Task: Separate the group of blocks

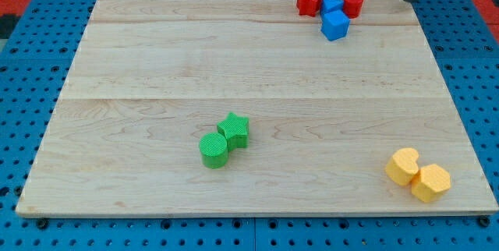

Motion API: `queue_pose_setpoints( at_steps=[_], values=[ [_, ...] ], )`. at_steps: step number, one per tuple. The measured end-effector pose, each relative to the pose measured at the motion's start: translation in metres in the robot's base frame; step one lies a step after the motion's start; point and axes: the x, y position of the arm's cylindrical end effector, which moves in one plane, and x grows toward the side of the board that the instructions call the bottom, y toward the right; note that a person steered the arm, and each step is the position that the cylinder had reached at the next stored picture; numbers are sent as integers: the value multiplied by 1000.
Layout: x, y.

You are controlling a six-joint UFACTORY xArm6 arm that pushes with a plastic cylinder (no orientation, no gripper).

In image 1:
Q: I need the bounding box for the red cylinder block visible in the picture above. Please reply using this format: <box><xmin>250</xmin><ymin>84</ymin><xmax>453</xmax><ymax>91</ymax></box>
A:
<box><xmin>342</xmin><ymin>0</ymin><xmax>364</xmax><ymax>19</ymax></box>

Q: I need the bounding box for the blue triangle block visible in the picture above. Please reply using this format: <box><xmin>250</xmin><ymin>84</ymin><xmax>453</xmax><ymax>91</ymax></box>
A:
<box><xmin>320</xmin><ymin>0</ymin><xmax>344</xmax><ymax>16</ymax></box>

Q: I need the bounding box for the blue cube block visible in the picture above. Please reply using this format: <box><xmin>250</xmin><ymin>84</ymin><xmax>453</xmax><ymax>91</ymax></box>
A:
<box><xmin>320</xmin><ymin>10</ymin><xmax>350</xmax><ymax>41</ymax></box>

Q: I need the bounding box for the red star block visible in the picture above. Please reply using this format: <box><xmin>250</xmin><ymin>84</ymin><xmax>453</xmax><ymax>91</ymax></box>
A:
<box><xmin>296</xmin><ymin>0</ymin><xmax>323</xmax><ymax>17</ymax></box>

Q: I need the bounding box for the yellow heart block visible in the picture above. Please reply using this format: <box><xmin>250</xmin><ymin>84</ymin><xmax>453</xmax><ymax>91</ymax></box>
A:
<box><xmin>385</xmin><ymin>147</ymin><xmax>419</xmax><ymax>186</ymax></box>

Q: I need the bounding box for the yellow hexagon block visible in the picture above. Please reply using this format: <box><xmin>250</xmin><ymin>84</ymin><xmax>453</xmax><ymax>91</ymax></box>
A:
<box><xmin>411</xmin><ymin>164</ymin><xmax>451</xmax><ymax>203</ymax></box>

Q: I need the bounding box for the green star block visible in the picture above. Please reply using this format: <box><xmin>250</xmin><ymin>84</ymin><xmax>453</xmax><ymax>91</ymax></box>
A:
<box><xmin>217</xmin><ymin>112</ymin><xmax>250</xmax><ymax>151</ymax></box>

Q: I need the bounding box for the green cylinder block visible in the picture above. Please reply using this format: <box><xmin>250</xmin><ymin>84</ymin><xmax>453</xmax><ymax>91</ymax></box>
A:
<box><xmin>199</xmin><ymin>133</ymin><xmax>228</xmax><ymax>169</ymax></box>

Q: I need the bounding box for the wooden board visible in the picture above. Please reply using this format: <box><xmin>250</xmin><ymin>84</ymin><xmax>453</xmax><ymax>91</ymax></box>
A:
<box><xmin>16</xmin><ymin>0</ymin><xmax>498</xmax><ymax>218</ymax></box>

